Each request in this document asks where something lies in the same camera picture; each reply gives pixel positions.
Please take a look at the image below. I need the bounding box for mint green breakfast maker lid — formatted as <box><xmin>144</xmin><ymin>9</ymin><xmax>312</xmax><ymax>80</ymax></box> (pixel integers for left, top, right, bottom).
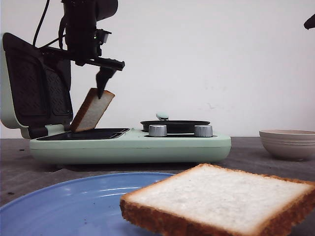
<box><xmin>0</xmin><ymin>33</ymin><xmax>73</xmax><ymax>139</ymax></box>

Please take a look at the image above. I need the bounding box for blue plate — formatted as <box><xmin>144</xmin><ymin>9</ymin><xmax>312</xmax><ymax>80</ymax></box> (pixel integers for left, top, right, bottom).
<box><xmin>0</xmin><ymin>172</ymin><xmax>170</xmax><ymax>236</ymax></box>

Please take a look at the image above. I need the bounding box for white bread slice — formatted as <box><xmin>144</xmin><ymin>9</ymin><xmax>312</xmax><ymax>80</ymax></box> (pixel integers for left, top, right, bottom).
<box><xmin>120</xmin><ymin>164</ymin><xmax>315</xmax><ymax>236</ymax></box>
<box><xmin>70</xmin><ymin>88</ymin><xmax>115</xmax><ymax>132</ymax></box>

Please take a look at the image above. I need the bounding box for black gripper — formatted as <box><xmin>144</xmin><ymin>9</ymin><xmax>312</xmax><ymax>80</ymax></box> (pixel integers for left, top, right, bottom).
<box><xmin>40</xmin><ymin>0</ymin><xmax>125</xmax><ymax>99</ymax></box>

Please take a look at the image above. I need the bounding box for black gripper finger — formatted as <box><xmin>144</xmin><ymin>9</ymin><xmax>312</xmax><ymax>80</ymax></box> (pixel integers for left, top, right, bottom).
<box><xmin>304</xmin><ymin>14</ymin><xmax>315</xmax><ymax>30</ymax></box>

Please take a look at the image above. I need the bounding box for silver knob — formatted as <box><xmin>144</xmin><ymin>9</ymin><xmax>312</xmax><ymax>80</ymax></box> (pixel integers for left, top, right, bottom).
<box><xmin>148</xmin><ymin>124</ymin><xmax>167</xmax><ymax>137</ymax></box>
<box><xmin>194</xmin><ymin>125</ymin><xmax>213</xmax><ymax>138</ymax></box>

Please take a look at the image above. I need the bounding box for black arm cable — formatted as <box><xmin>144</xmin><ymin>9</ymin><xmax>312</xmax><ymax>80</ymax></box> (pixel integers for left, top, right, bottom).
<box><xmin>32</xmin><ymin>0</ymin><xmax>51</xmax><ymax>47</ymax></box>

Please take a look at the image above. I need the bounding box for silver right knob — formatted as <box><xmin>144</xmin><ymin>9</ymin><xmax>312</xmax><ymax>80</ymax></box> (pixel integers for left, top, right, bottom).
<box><xmin>194</xmin><ymin>125</ymin><xmax>213</xmax><ymax>138</ymax></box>

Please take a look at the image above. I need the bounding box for beige ceramic bowl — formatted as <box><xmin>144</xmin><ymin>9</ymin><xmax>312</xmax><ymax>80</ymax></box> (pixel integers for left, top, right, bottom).
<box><xmin>259</xmin><ymin>129</ymin><xmax>315</xmax><ymax>160</ymax></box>

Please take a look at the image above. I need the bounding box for mint green breakfast maker base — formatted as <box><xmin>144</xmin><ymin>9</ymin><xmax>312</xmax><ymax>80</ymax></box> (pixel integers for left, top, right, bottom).
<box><xmin>30</xmin><ymin>128</ymin><xmax>231</xmax><ymax>165</ymax></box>

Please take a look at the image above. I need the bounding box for black frying pan green handle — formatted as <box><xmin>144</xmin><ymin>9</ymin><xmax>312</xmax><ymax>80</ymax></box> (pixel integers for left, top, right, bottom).
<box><xmin>140</xmin><ymin>113</ymin><xmax>210</xmax><ymax>134</ymax></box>

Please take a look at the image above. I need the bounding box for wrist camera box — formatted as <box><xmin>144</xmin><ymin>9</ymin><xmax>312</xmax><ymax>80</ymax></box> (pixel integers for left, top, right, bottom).
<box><xmin>94</xmin><ymin>29</ymin><xmax>112</xmax><ymax>45</ymax></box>

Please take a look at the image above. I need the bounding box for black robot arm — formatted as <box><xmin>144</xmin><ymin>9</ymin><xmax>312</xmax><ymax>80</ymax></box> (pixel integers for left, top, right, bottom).
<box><xmin>40</xmin><ymin>0</ymin><xmax>125</xmax><ymax>98</ymax></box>

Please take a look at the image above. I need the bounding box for silver left knob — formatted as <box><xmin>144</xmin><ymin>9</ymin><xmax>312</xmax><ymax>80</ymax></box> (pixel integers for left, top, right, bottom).
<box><xmin>148</xmin><ymin>124</ymin><xmax>167</xmax><ymax>137</ymax></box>

